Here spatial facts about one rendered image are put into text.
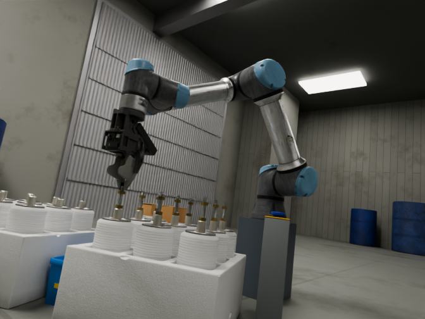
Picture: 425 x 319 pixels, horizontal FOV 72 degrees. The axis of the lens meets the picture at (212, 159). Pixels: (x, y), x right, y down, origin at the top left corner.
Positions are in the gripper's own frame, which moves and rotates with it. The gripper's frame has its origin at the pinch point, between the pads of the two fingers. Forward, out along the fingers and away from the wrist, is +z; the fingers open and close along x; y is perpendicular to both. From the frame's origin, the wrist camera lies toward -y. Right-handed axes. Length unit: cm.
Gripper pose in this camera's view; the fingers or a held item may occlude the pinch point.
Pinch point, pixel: (124, 185)
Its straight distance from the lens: 84.5
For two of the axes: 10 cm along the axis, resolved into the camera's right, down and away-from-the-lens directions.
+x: 8.7, 0.3, -4.8
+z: -1.3, 9.8, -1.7
